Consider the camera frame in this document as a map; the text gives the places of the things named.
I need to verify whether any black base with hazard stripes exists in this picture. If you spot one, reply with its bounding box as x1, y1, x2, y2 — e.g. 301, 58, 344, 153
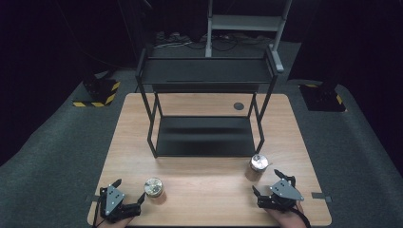
298, 83, 347, 112
72, 77, 122, 108

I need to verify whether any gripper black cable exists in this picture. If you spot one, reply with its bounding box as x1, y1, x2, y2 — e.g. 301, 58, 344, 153
294, 205, 313, 228
92, 189, 103, 228

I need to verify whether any person's left hand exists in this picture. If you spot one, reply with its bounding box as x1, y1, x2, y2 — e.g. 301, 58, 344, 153
94, 217, 134, 228

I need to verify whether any person's right hand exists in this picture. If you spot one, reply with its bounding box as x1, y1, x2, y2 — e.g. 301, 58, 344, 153
264, 202, 308, 228

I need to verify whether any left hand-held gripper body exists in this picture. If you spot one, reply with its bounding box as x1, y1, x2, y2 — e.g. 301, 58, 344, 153
99, 184, 142, 222

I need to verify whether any grey metal stand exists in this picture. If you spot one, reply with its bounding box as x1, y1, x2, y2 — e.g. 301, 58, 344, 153
204, 0, 293, 74

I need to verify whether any gold-lid glass jar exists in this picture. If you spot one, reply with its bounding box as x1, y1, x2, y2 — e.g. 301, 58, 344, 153
144, 177, 165, 203

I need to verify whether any tangle of floor cables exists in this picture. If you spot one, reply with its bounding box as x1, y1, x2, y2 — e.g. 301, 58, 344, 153
154, 30, 274, 52

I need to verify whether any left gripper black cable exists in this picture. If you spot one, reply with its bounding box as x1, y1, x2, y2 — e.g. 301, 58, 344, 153
92, 189, 103, 228

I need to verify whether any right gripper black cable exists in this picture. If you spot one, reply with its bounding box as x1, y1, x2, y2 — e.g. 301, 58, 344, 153
294, 205, 313, 228

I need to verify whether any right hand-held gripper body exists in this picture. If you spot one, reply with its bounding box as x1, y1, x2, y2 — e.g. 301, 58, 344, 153
256, 178, 305, 213

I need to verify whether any black two-tier metal rack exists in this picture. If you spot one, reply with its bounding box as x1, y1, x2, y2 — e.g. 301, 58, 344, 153
135, 47, 279, 159

